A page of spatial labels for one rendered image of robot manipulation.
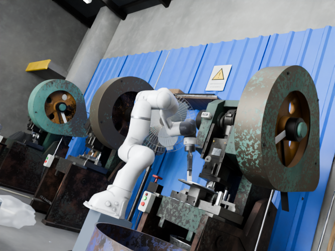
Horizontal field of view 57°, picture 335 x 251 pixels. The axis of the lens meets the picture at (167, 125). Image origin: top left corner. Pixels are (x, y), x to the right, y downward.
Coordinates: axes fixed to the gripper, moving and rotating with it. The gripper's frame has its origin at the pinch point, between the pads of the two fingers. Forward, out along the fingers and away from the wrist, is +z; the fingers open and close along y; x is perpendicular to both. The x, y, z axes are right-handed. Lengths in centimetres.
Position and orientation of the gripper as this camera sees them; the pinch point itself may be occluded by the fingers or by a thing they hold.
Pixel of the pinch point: (189, 176)
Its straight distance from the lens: 207.3
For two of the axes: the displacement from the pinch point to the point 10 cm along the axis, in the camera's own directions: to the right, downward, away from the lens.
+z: -0.3, 9.7, -2.2
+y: 0.6, -2.2, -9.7
